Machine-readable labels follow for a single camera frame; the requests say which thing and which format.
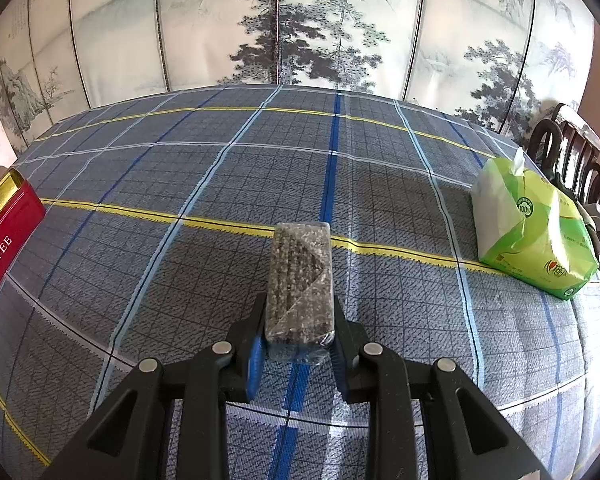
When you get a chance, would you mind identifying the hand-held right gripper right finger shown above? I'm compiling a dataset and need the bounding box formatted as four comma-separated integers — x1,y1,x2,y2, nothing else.
332,290,556,480

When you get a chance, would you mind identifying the blue plaid tablecloth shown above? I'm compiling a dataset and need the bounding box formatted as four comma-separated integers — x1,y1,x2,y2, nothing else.
0,84,600,480

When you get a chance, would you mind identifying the painted folding screen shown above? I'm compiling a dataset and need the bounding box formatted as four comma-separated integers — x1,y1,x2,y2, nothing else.
0,0,596,161

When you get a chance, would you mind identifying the green tissue pack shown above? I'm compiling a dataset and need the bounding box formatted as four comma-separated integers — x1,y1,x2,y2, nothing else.
470,149,600,302

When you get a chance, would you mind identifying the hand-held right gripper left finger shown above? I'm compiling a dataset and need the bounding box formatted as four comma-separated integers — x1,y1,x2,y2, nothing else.
40,292,268,480

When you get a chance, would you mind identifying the red tin with gold inside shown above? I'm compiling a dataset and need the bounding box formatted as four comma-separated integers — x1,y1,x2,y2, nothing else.
0,167,47,326

